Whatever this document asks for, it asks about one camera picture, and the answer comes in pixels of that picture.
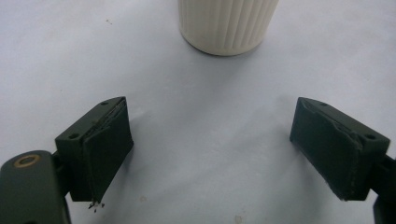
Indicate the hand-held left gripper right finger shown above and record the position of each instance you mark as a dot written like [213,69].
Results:
[336,149]

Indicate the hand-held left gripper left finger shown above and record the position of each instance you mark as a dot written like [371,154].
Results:
[102,149]

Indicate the cream pump bottle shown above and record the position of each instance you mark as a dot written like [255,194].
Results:
[227,25]

